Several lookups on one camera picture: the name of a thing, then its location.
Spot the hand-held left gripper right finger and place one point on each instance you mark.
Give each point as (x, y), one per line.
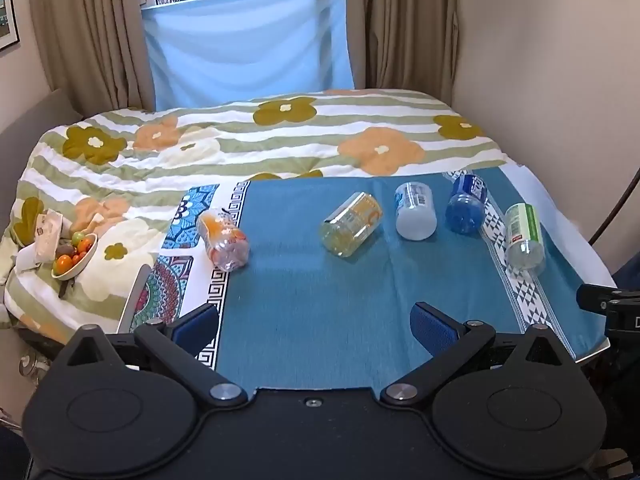
(431, 327)

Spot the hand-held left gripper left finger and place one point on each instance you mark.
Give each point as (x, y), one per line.
(196, 324)

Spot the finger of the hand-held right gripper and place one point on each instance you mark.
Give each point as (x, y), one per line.
(595, 296)

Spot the orange label plastic bottle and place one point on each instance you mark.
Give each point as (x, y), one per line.
(223, 240)

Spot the green label plastic bottle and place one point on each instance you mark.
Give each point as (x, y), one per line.
(522, 235)

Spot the white plastic bottle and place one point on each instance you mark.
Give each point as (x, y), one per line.
(415, 210)

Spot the blue plastic bottle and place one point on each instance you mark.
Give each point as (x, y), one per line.
(466, 205)

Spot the yellow label plastic bottle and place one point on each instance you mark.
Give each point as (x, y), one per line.
(351, 222)

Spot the grey flat board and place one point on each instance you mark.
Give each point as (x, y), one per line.
(132, 300)

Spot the teal patterned tablecloth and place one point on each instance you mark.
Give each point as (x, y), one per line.
(310, 300)

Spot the white bowl of fruit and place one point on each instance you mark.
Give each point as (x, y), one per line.
(80, 267)

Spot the green apple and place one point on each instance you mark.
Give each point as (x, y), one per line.
(78, 238)

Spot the orange tangerine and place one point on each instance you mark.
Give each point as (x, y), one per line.
(63, 263)

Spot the white paper packet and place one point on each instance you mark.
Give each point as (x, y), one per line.
(44, 235)

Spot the floral striped blanket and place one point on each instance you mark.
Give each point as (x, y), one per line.
(250, 135)

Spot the light blue window cloth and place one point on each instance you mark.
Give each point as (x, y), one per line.
(245, 45)

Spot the beige curtain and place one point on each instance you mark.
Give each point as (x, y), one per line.
(405, 25)
(90, 35)

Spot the framed wall picture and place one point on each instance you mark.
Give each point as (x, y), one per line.
(6, 15)

